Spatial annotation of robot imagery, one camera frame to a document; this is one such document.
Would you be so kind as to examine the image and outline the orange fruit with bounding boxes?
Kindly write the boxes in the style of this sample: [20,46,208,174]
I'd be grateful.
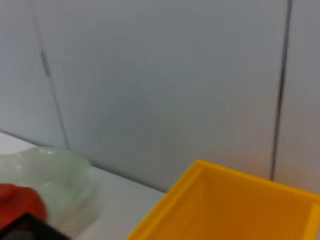
[0,183,49,224]

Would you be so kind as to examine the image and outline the pale green glass fruit plate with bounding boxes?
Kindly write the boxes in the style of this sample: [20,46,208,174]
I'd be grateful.
[0,146,104,240]

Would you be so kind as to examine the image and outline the black mesh pen holder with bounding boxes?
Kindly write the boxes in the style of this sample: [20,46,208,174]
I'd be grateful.
[0,212,73,240]

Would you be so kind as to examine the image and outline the yellow plastic bin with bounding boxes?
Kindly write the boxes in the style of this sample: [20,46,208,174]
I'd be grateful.
[125,159,320,240]

